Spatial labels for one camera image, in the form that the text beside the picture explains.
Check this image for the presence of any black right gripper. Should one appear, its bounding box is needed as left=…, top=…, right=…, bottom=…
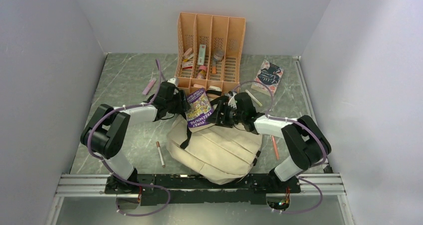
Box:
left=205, top=100, right=244, bottom=128

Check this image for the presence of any purple Treehouse book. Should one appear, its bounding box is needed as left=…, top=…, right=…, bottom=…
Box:
left=186, top=88, right=214, bottom=133

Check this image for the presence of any beige canvas backpack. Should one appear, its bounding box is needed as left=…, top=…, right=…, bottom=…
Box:
left=166, top=115, right=262, bottom=185

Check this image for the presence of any Little Women floral book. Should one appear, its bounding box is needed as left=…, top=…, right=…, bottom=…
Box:
left=251, top=59, right=284, bottom=96

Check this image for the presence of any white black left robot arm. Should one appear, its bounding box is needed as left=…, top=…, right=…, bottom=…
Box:
left=80, top=78, right=188, bottom=193

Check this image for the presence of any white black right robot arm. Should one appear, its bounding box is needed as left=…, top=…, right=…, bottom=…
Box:
left=207, top=92, right=332, bottom=192

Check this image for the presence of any pink tape roll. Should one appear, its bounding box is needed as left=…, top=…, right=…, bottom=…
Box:
left=196, top=65, right=208, bottom=79

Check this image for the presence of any red white small box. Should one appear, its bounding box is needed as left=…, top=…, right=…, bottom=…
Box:
left=182, top=48, right=194, bottom=69

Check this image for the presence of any pink eraser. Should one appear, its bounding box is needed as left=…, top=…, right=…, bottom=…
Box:
left=142, top=78, right=157, bottom=95

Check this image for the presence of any white brown marker pen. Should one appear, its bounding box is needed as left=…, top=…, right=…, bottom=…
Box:
left=156, top=141, right=166, bottom=168

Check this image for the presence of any teal white box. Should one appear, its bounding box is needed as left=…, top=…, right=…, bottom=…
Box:
left=198, top=44, right=207, bottom=65

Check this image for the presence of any orange pencil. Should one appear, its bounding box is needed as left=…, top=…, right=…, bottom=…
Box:
left=271, top=136, right=279, bottom=160

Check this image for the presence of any orange plastic desk organizer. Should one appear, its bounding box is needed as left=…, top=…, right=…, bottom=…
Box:
left=175, top=12, right=246, bottom=95

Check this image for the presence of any grey glue stick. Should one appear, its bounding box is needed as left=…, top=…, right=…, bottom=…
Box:
left=211, top=49, right=224, bottom=74

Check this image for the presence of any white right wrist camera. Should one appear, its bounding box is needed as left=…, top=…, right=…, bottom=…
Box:
left=227, top=91, right=237, bottom=109

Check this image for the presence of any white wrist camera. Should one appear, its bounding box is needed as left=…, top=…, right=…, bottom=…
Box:
left=167, top=77, right=179, bottom=87
left=227, top=91, right=237, bottom=109

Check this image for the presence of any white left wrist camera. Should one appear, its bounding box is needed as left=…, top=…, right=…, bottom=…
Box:
left=167, top=77, right=179, bottom=87

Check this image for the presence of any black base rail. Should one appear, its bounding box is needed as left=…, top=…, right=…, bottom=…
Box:
left=104, top=174, right=301, bottom=206

